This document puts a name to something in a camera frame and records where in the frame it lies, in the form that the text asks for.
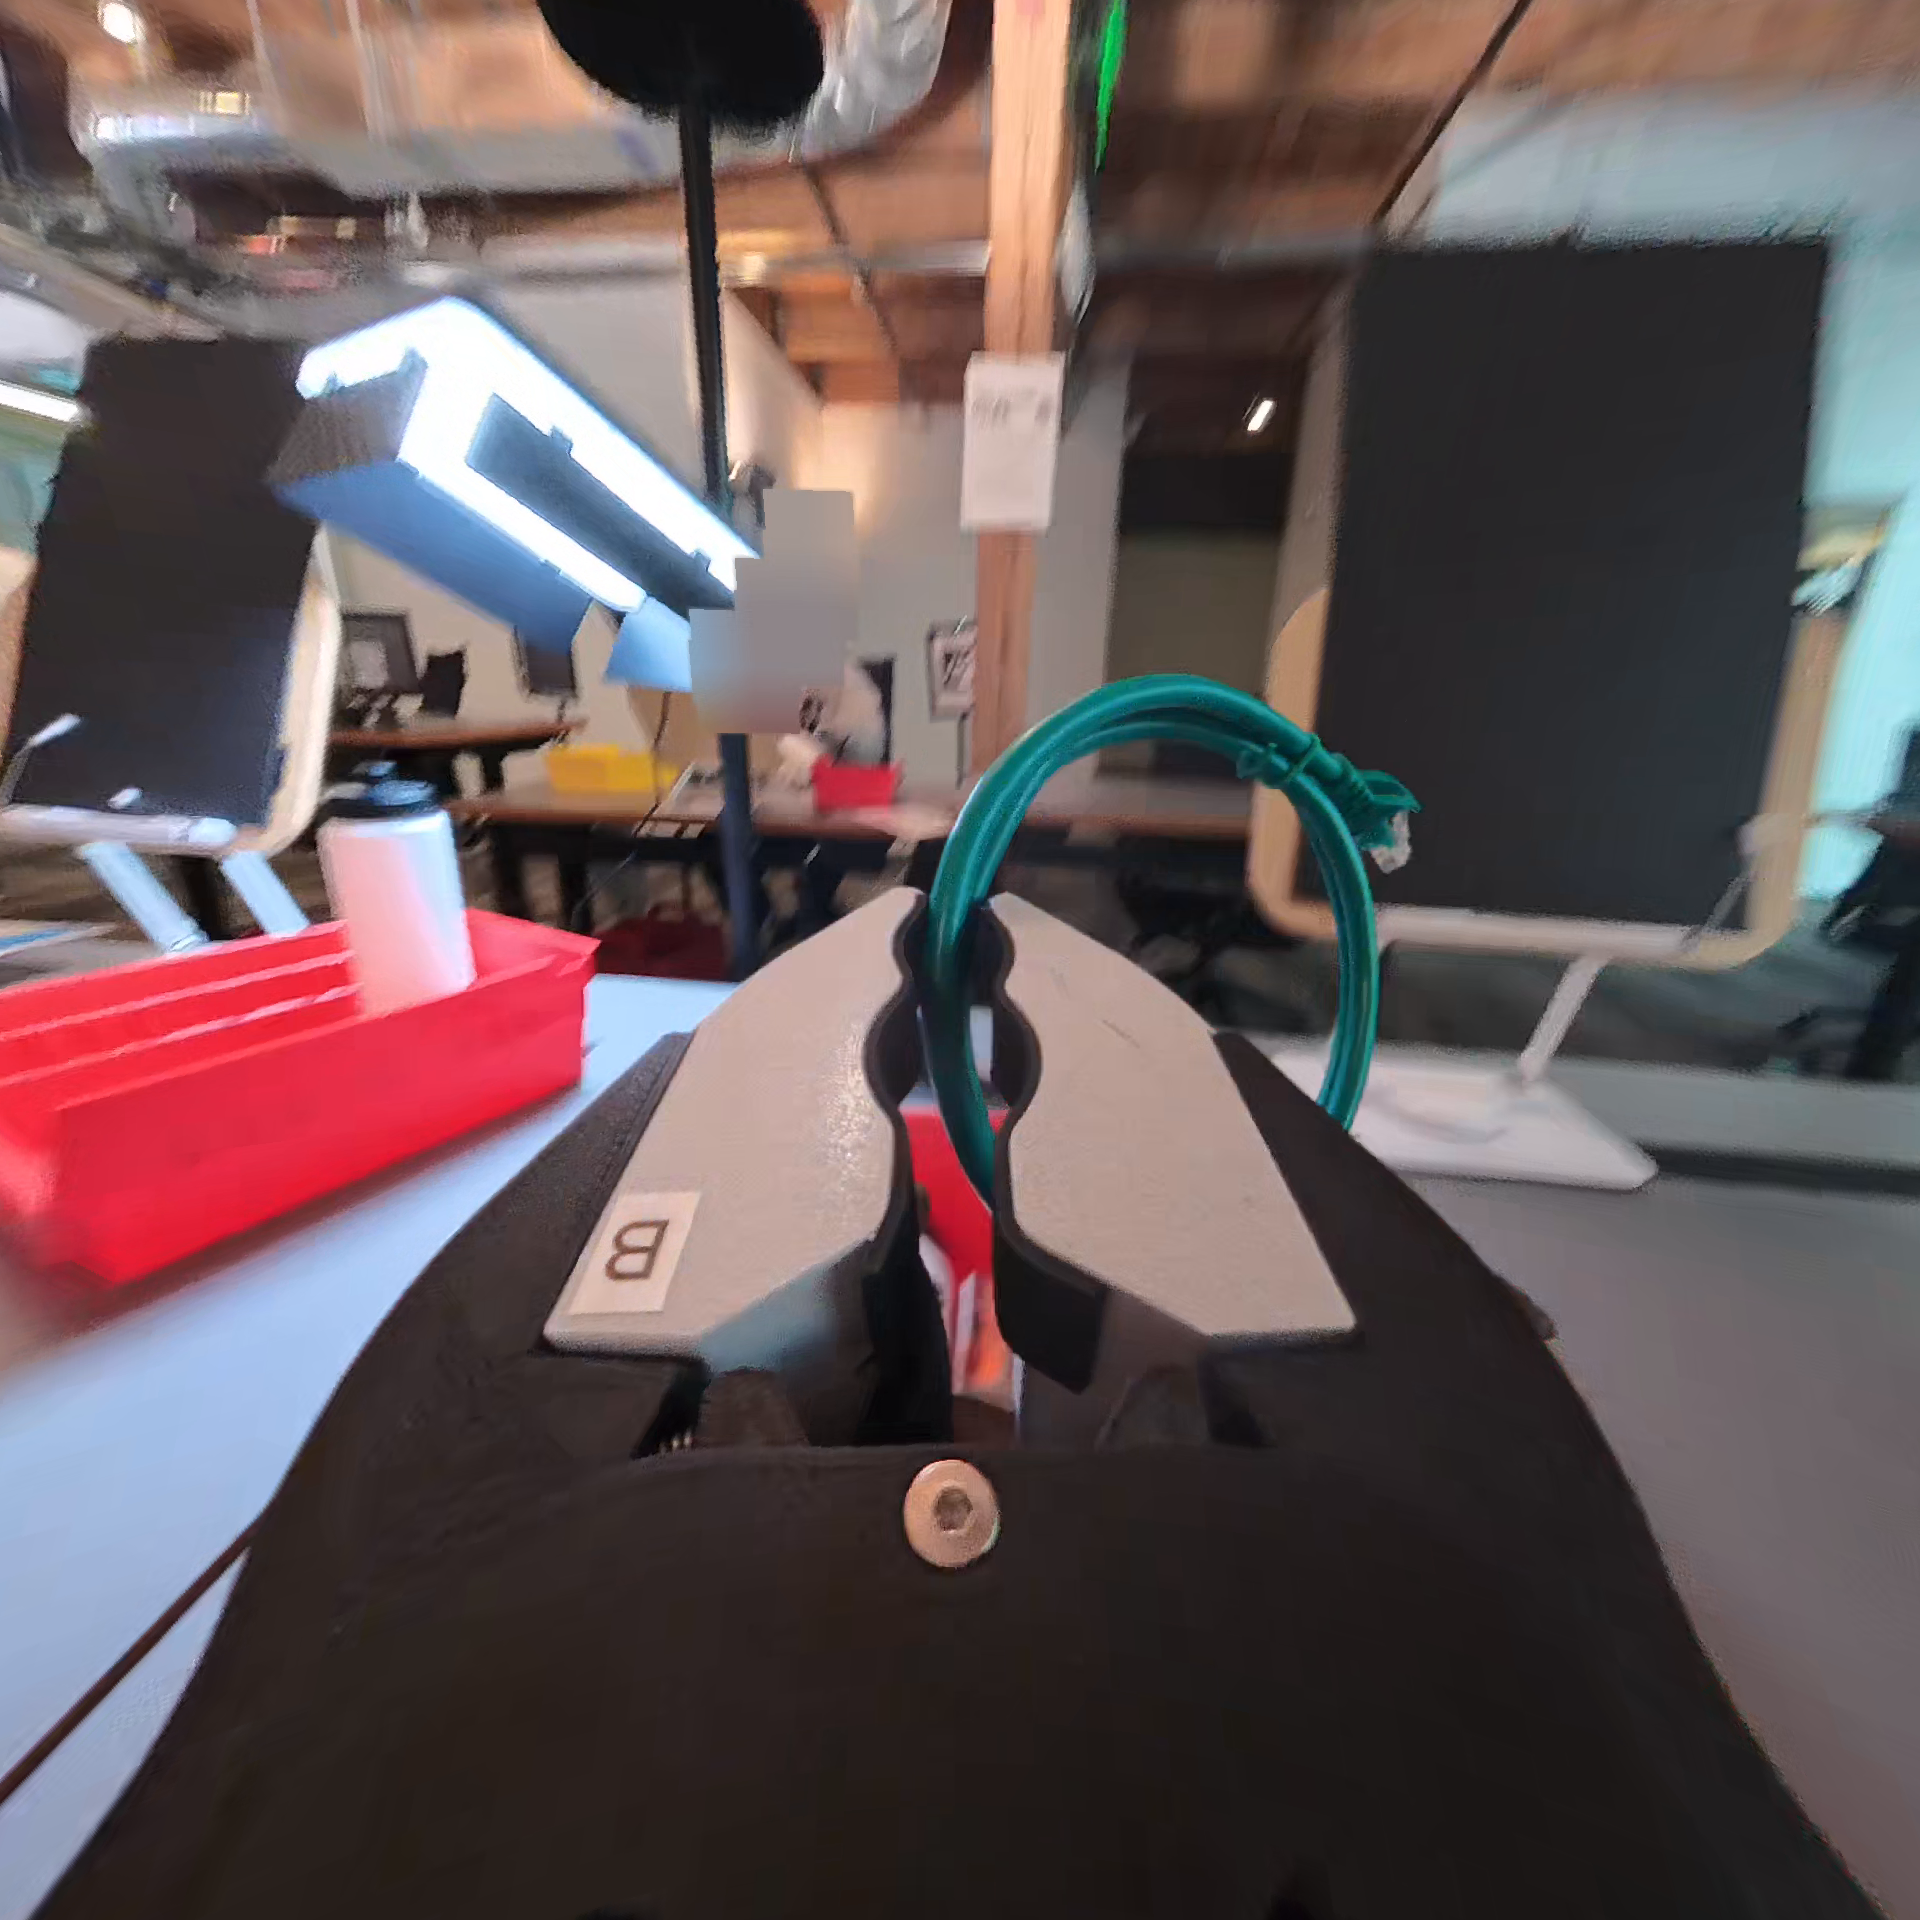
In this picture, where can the green exit sign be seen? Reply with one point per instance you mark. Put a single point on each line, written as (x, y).
(1112, 79)

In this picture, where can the black board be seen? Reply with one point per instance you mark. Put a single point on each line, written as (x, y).
(164, 573)
(1576, 573)

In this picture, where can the silver ventilation duct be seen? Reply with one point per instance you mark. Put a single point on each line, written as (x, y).
(883, 79)

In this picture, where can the stack of red bins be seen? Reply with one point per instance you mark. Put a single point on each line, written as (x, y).
(225, 1092)

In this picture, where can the white paper notice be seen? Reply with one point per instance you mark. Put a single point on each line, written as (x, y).
(1011, 445)

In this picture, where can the black light stand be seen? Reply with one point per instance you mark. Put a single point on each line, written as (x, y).
(737, 859)

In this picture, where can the wooden office desk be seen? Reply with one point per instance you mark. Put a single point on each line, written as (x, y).
(719, 813)

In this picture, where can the yellow plastic bin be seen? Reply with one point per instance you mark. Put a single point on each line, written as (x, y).
(606, 766)

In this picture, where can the small red bin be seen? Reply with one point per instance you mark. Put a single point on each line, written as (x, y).
(855, 786)

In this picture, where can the wooden book stand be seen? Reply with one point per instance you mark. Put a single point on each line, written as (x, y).
(1543, 1107)

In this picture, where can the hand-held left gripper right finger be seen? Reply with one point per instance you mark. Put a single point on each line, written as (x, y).
(1171, 1184)

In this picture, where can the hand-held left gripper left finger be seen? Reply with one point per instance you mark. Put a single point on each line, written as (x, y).
(746, 1154)

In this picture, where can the white bottle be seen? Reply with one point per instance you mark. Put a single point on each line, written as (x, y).
(398, 900)

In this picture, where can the wooden pillar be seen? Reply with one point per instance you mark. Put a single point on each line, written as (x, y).
(1027, 225)

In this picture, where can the black pole with round disc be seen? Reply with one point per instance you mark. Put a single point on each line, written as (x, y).
(684, 46)

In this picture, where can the LED light panel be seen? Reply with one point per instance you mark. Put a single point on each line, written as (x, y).
(498, 476)

